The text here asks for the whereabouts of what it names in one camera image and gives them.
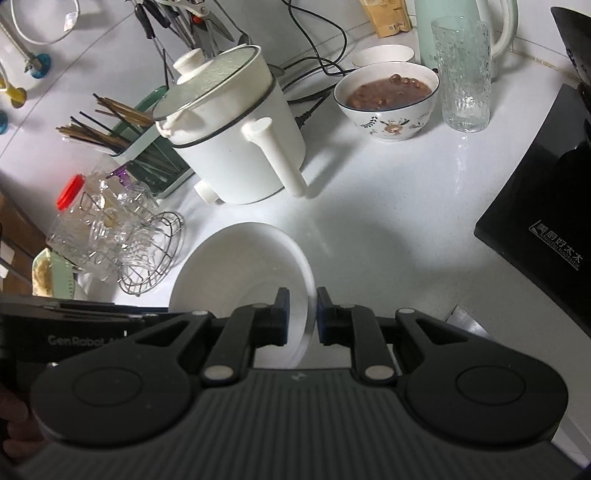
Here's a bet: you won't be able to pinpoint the white cord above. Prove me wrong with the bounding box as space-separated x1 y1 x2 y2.
0 0 82 47

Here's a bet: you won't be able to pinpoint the green white chopstick holder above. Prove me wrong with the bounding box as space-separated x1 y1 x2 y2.
111 85 195 199

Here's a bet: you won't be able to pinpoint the kitchen scissors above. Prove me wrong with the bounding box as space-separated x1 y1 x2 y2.
184 0 237 52

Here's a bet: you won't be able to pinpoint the glass pot lid white knob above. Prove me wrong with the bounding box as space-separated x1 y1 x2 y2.
152 45 276 139

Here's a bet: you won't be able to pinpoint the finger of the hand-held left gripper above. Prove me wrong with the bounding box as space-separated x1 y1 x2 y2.
99 307 186 326

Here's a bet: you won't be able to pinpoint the black wok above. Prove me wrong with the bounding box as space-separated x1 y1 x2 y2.
550 6 591 94

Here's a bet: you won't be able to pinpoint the red bean soup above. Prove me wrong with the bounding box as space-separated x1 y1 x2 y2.
345 72 428 112

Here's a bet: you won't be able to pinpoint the white electric cooking pot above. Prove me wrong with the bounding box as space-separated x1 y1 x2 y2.
156 69 308 206

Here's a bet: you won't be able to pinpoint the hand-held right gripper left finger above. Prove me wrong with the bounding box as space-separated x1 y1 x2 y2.
134 287 291 386

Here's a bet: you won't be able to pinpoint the small white bowl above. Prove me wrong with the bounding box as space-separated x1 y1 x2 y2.
351 44 416 70

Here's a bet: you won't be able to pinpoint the black-handled kitchen tool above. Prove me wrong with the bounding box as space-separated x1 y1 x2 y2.
133 0 161 41

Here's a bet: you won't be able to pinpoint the chrome wire rack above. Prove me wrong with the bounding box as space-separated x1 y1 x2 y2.
76 188 186 295

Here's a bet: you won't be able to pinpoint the blue suction hook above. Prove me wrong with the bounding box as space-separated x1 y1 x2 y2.
24 52 52 75

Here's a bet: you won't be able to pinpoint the black induction cooker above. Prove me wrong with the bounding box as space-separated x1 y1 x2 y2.
474 83 591 326

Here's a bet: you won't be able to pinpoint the white electric kettle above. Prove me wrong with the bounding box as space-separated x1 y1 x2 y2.
473 0 520 80

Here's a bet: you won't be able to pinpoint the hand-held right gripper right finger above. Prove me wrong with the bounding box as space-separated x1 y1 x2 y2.
317 287 472 384

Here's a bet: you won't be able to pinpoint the brown paper packet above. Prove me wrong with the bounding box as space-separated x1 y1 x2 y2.
359 0 413 39

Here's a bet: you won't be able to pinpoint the floral white bowl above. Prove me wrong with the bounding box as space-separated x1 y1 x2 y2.
333 62 440 143

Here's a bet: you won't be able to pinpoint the black power cable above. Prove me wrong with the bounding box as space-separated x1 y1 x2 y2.
270 0 366 130

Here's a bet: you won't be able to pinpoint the mint green kettle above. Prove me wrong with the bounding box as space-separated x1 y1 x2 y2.
412 0 479 71

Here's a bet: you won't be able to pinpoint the yellow suction hook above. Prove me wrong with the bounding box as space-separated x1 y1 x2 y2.
0 78 28 108

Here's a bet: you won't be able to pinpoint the bundle of chopsticks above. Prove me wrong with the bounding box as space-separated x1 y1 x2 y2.
55 92 156 154

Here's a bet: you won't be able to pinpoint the glass jar red lid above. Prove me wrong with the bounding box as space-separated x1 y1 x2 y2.
46 174 136 274

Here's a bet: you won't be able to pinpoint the person's left hand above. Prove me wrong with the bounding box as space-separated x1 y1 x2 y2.
0 382 38 463

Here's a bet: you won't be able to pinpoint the textured glass tumbler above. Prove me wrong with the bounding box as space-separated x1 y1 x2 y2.
430 16 491 134

